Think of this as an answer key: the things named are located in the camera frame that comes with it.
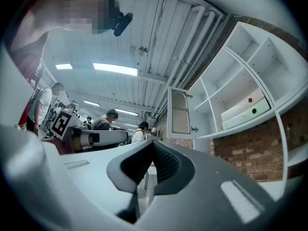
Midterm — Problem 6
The white cubby shelf unit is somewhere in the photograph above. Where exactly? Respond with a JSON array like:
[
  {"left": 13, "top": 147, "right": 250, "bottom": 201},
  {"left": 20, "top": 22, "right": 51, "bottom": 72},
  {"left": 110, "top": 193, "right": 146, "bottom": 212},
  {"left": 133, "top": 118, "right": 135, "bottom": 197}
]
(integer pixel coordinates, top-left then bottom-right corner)
[{"left": 187, "top": 20, "right": 308, "bottom": 141}]

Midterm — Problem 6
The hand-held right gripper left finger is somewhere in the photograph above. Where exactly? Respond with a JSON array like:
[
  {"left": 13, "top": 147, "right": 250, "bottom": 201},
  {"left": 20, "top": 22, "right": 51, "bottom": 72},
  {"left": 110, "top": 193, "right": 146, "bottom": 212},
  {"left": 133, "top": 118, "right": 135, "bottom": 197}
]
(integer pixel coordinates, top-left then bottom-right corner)
[{"left": 47, "top": 140, "right": 155, "bottom": 225}]

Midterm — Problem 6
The person's head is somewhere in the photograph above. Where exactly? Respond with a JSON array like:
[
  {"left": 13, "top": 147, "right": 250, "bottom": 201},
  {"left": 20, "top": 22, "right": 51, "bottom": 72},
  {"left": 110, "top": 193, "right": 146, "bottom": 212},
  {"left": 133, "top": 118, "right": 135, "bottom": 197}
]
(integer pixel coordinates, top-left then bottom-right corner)
[{"left": 31, "top": 0, "right": 121, "bottom": 35}]

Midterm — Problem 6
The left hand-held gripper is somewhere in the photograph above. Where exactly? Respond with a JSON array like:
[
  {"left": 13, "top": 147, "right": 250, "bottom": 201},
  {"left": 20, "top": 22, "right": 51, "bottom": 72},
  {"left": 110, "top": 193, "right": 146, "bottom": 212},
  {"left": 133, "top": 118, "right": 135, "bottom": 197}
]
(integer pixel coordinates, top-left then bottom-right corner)
[{"left": 49, "top": 109, "right": 129, "bottom": 154}]

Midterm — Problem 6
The white glass-panel cabinet door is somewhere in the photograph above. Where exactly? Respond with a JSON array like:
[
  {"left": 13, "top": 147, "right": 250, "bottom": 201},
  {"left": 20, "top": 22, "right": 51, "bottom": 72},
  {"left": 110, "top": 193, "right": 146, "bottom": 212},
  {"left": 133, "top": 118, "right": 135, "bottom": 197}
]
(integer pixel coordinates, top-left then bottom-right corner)
[{"left": 167, "top": 85, "right": 194, "bottom": 140}]

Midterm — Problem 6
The black head-mounted camera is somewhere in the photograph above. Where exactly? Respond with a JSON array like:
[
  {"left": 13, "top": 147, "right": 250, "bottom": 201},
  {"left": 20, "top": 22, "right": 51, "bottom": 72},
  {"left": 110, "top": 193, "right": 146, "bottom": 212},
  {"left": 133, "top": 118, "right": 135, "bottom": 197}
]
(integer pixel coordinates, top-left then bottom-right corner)
[{"left": 112, "top": 12, "right": 134, "bottom": 38}]

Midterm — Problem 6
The person's red shirt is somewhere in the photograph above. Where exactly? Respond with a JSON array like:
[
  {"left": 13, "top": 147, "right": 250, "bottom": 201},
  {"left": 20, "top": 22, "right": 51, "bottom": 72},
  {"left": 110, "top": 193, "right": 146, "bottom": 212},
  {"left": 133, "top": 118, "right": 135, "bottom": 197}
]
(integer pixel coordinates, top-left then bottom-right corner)
[{"left": 7, "top": 0, "right": 51, "bottom": 132}]

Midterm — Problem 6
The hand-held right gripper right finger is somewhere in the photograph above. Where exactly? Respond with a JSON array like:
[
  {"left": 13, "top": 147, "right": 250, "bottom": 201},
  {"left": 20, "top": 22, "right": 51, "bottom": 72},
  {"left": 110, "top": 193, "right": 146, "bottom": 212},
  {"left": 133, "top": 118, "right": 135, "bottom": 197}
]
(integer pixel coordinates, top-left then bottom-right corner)
[{"left": 136, "top": 140, "right": 288, "bottom": 231}]

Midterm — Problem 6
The pale green flat box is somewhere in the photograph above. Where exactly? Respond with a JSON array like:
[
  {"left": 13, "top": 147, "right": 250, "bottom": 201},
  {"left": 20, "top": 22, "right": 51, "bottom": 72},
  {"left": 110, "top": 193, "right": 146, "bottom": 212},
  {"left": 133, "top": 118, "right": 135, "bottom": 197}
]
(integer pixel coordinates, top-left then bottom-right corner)
[{"left": 221, "top": 97, "right": 271, "bottom": 130}]

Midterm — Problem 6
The white upright support panel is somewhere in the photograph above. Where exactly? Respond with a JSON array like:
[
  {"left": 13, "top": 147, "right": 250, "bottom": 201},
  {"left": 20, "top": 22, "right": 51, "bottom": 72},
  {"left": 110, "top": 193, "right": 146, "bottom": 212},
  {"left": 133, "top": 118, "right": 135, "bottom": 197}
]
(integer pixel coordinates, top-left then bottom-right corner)
[{"left": 193, "top": 138, "right": 211, "bottom": 155}]

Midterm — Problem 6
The white ceiling pipe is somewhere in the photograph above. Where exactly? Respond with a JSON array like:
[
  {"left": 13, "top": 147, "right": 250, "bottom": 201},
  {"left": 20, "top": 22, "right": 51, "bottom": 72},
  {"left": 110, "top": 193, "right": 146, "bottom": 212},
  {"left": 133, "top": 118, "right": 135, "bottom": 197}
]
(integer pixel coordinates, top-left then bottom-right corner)
[
  {"left": 149, "top": 5, "right": 207, "bottom": 117},
  {"left": 155, "top": 10, "right": 217, "bottom": 116}
]

